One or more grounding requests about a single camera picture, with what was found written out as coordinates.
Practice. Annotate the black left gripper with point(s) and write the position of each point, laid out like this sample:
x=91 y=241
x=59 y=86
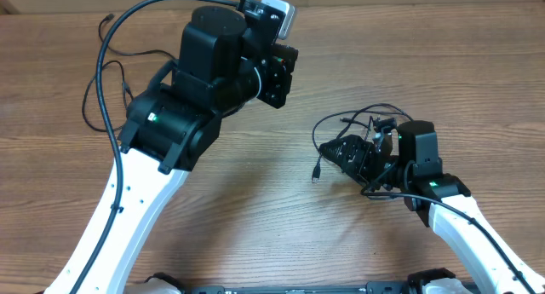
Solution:
x=279 y=64

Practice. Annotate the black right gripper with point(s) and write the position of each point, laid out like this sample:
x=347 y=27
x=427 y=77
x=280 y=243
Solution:
x=352 y=144

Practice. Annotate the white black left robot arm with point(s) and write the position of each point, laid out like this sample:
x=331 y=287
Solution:
x=160 y=144

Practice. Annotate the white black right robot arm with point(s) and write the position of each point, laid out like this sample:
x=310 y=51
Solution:
x=442 y=202

